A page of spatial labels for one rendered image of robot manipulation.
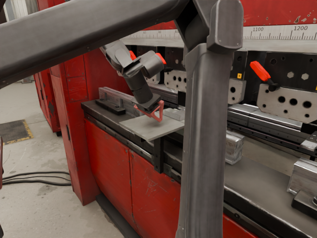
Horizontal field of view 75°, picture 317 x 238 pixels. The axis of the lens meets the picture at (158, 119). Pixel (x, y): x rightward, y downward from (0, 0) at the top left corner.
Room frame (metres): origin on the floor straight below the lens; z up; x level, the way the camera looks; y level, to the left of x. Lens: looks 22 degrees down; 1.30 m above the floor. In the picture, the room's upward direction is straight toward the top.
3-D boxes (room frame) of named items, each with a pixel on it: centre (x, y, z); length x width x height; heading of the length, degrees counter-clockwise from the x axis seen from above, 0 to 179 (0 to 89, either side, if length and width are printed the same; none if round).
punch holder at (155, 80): (1.00, 0.03, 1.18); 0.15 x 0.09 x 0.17; 40
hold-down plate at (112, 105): (1.25, 0.31, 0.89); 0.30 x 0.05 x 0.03; 40
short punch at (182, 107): (0.83, -0.12, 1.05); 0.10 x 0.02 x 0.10; 40
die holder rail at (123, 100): (1.25, 0.23, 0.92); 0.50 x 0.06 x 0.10; 40
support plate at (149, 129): (0.73, -0.01, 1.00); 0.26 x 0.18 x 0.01; 130
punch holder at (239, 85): (0.69, -0.23, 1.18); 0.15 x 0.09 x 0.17; 40
